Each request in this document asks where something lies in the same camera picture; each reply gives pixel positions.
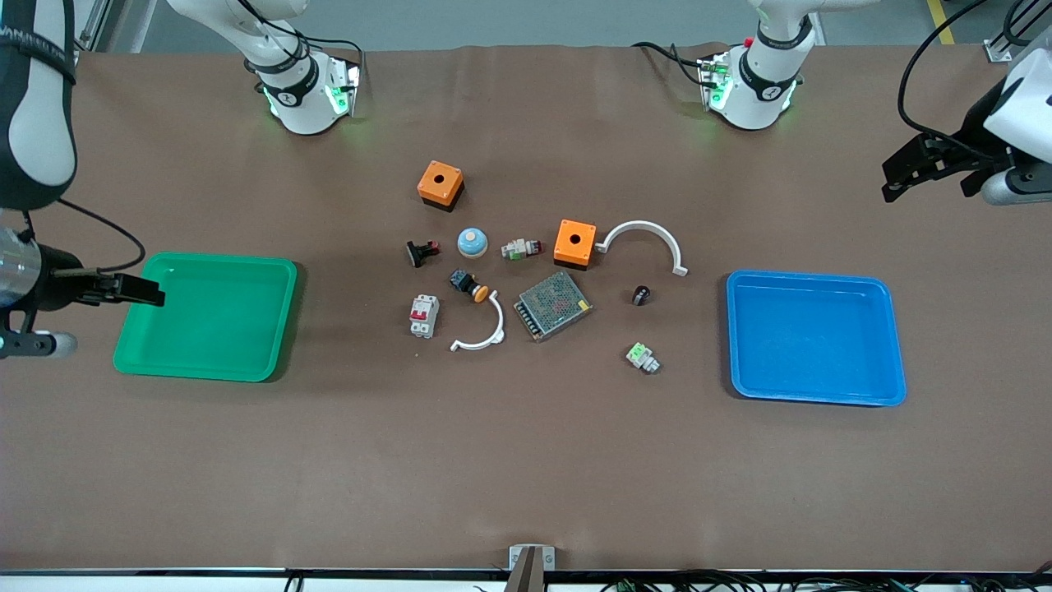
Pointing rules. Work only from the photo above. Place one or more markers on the large white curved bracket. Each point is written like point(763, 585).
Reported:
point(643, 225)

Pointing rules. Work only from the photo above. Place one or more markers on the silver left base connector box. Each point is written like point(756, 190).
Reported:
point(713, 82)

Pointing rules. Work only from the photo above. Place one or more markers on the white green red selector switch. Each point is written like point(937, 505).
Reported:
point(520, 248)

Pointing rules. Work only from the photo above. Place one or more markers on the grey metal table bracket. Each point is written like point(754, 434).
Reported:
point(515, 556)

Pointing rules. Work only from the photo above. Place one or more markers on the orange black button box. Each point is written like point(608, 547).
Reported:
point(574, 242)
point(440, 182)

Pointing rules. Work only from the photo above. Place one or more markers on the black red switch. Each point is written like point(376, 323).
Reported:
point(422, 252)

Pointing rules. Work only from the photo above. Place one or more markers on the aluminium frame profile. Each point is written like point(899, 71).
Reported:
point(90, 25)
point(998, 51)

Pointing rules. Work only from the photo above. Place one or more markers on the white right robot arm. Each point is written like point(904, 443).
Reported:
point(41, 123)

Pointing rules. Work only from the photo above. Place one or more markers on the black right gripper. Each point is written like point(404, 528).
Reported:
point(57, 275)

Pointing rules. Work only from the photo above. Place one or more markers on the brown table mat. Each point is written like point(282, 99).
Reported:
point(526, 460)

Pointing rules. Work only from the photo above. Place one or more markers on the green plastic tray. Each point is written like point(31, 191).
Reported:
point(205, 316)

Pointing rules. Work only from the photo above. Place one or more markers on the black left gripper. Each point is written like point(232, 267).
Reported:
point(973, 134)

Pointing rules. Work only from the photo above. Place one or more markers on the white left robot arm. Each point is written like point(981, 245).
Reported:
point(764, 90)

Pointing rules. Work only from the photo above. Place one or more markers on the black cylindrical capacitor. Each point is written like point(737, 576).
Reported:
point(641, 295)

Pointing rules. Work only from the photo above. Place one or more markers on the silver base connector box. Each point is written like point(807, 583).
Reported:
point(713, 82)
point(345, 86)

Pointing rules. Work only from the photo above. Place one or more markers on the white red circuit breaker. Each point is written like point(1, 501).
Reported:
point(424, 316)

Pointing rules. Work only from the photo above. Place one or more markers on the small white curved bracket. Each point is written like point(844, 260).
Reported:
point(496, 329)

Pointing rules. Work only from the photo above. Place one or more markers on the brown metal strut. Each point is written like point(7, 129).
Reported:
point(526, 575)

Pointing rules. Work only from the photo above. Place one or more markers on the metal mesh power supply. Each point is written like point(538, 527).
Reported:
point(553, 305)

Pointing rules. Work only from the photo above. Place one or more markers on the green white contact block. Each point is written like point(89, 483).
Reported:
point(642, 357)

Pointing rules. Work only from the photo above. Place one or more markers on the silver right base connector box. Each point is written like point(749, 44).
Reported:
point(345, 86)

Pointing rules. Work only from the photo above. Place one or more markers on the blue dome push button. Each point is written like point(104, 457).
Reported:
point(472, 243)

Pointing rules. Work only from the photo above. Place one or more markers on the blue plastic tray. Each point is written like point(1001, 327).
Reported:
point(814, 337)

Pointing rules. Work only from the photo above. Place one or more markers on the black button with orange head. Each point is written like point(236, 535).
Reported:
point(468, 284)

